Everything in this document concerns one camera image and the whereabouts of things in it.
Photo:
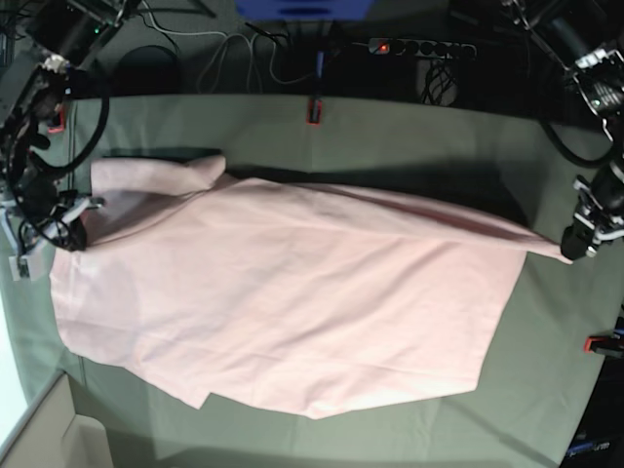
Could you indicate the red black side clamp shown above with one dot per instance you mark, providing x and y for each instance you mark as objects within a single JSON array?
[{"x": 609, "y": 345}]

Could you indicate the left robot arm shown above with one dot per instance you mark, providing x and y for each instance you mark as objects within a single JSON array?
[{"x": 573, "y": 34}]

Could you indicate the green table cloth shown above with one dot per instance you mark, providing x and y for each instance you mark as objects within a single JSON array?
[{"x": 537, "y": 379}]

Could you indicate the white power strip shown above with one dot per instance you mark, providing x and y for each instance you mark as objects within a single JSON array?
[{"x": 422, "y": 49}]

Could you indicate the red black table clamp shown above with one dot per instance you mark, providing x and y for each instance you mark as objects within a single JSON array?
[{"x": 314, "y": 111}]

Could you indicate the blue box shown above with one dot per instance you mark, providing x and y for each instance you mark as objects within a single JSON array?
[{"x": 303, "y": 9}]

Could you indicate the red black left clamp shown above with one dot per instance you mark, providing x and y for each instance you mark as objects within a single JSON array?
[{"x": 56, "y": 124}]

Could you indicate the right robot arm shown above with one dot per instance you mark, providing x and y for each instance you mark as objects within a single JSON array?
[{"x": 66, "y": 37}]

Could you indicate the cardboard box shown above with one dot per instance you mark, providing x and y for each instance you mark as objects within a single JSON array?
[{"x": 52, "y": 434}]

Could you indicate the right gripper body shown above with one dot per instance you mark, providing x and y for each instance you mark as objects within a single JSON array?
[{"x": 28, "y": 232}]

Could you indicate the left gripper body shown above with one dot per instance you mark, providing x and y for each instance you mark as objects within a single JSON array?
[{"x": 598, "y": 215}]

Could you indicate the pink t-shirt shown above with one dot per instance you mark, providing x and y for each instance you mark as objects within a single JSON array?
[{"x": 309, "y": 299}]

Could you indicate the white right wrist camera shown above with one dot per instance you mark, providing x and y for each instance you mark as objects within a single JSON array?
[{"x": 27, "y": 266}]

